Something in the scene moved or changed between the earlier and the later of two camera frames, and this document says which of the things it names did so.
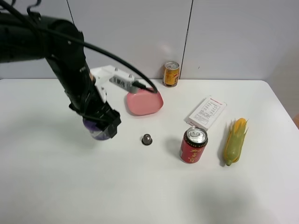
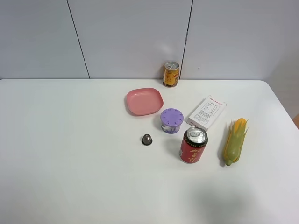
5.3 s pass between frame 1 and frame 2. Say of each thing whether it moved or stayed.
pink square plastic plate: stayed
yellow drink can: stayed
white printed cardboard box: stayed
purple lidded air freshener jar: moved
